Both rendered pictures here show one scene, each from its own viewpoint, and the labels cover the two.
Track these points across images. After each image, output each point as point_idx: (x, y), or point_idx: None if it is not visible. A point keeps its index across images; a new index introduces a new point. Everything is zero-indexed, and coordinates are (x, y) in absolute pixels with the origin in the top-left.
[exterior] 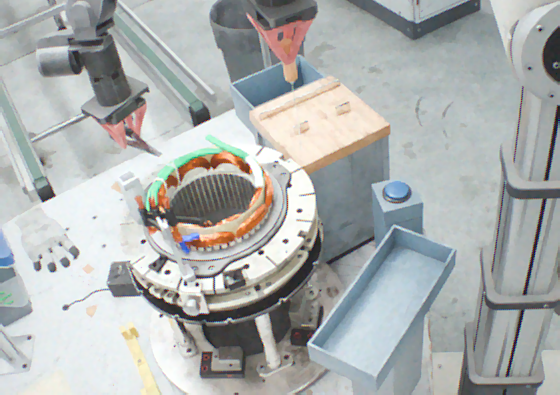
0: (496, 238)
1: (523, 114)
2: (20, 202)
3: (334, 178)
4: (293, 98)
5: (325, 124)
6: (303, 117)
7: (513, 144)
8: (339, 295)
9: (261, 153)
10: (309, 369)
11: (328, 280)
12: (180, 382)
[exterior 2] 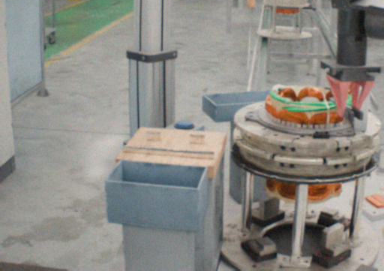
0: (163, 115)
1: (167, 11)
2: None
3: None
4: (168, 159)
5: (175, 140)
6: (182, 148)
7: (157, 44)
8: (229, 223)
9: (249, 126)
10: (285, 207)
11: (226, 230)
12: (367, 227)
